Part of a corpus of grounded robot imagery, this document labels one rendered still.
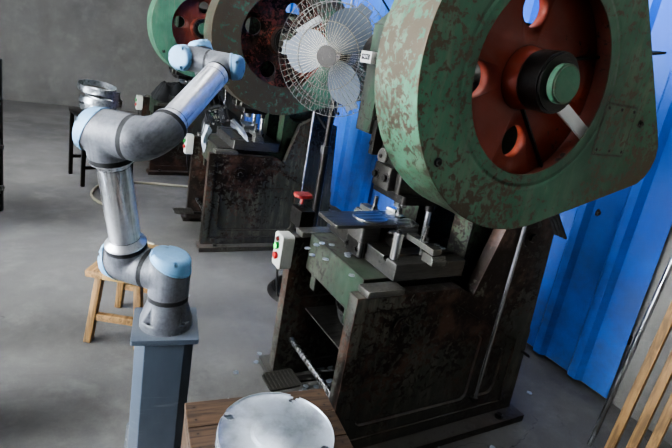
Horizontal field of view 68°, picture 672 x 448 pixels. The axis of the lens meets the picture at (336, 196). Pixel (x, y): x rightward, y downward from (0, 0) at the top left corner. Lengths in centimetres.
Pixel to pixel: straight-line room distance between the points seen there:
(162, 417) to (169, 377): 14
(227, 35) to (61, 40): 534
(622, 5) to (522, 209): 60
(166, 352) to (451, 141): 100
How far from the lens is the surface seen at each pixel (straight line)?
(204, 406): 149
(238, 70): 154
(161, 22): 446
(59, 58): 799
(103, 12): 798
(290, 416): 142
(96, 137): 134
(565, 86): 138
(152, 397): 168
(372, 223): 170
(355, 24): 241
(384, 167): 171
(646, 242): 252
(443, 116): 119
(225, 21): 280
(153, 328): 156
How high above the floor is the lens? 130
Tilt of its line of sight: 15 degrees down
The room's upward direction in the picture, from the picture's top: 10 degrees clockwise
